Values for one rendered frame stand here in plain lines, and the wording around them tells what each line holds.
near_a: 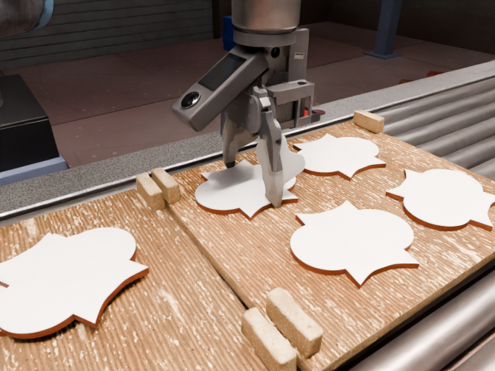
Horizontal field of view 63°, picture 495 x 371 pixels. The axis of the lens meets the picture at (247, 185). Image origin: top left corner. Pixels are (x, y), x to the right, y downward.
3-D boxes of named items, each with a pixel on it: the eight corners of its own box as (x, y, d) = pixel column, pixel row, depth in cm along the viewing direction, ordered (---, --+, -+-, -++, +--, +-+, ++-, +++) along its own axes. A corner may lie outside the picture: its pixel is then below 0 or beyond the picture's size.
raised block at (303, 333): (263, 313, 37) (263, 291, 35) (278, 304, 38) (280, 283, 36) (306, 363, 32) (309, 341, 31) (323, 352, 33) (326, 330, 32)
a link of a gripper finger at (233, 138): (256, 163, 61) (275, 121, 54) (223, 174, 58) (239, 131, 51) (247, 148, 62) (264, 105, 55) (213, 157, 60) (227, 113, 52)
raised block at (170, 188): (151, 185, 56) (148, 168, 54) (163, 181, 57) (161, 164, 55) (169, 205, 51) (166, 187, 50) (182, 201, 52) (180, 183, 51)
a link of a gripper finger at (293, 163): (319, 197, 51) (303, 126, 49) (282, 212, 48) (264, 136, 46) (304, 196, 53) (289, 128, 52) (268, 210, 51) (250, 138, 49)
